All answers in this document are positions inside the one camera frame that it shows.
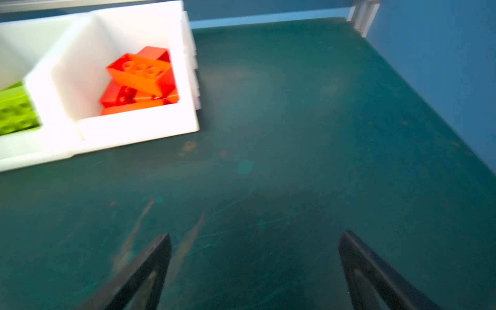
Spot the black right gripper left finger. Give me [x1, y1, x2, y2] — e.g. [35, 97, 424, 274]
[78, 234, 172, 309]

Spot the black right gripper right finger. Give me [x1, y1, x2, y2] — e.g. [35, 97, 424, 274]
[338, 230, 440, 309]

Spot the red lego brick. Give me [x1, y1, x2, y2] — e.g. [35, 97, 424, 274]
[99, 81, 158, 108]
[106, 54, 176, 97]
[136, 46, 171, 63]
[100, 90, 180, 116]

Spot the green lego brick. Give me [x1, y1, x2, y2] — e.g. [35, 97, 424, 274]
[1, 81, 40, 136]

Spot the white middle bin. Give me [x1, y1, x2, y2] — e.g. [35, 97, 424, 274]
[1, 14, 85, 171]

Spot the aluminium right corner post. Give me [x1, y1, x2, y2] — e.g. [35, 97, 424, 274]
[347, 0, 382, 37]

